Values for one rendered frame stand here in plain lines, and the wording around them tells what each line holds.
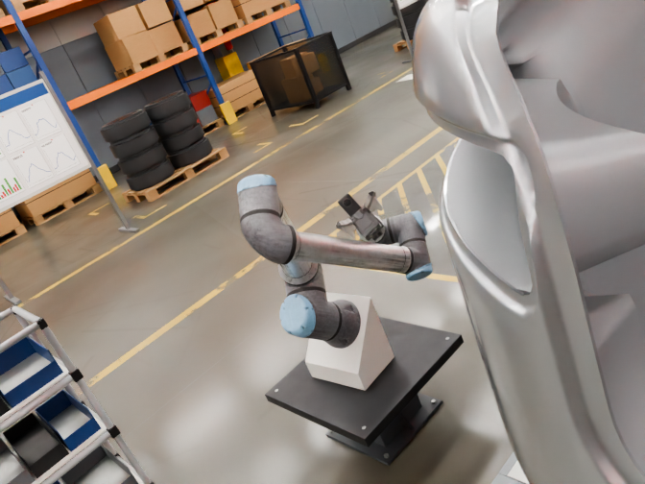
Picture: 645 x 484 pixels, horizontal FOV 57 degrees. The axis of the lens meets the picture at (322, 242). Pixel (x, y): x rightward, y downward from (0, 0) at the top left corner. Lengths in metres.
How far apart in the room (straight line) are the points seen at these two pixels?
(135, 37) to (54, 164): 4.81
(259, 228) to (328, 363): 0.89
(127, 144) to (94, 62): 4.18
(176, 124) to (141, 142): 0.61
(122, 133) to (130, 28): 3.46
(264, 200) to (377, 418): 0.92
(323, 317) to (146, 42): 9.67
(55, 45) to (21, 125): 5.25
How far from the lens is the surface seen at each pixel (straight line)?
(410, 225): 2.01
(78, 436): 2.63
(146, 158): 8.35
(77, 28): 12.35
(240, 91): 12.23
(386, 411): 2.20
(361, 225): 1.85
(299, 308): 2.14
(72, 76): 12.12
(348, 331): 2.27
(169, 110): 8.61
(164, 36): 11.68
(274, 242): 1.65
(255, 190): 1.70
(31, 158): 7.02
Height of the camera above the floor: 1.68
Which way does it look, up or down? 22 degrees down
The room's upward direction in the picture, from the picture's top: 23 degrees counter-clockwise
